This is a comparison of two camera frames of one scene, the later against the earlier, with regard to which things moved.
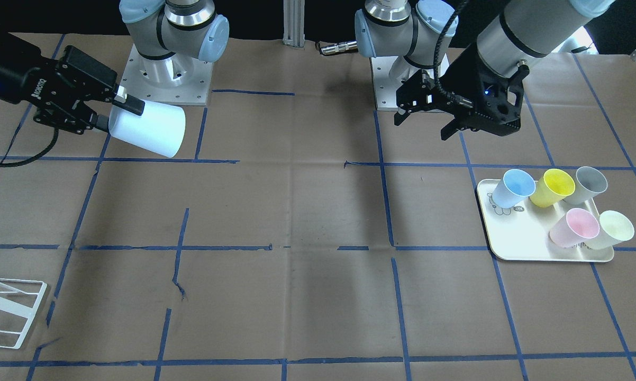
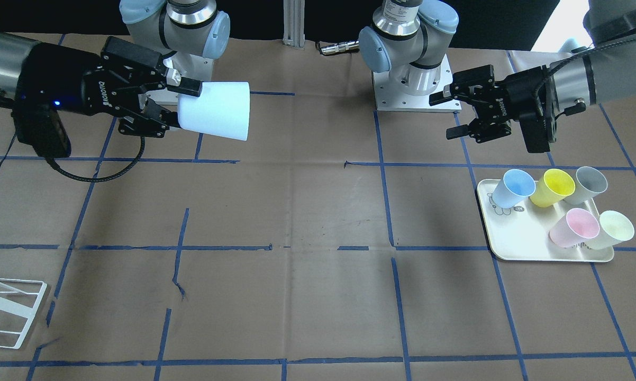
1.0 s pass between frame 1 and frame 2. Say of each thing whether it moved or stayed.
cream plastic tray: stayed
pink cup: stayed
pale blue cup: moved
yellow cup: stayed
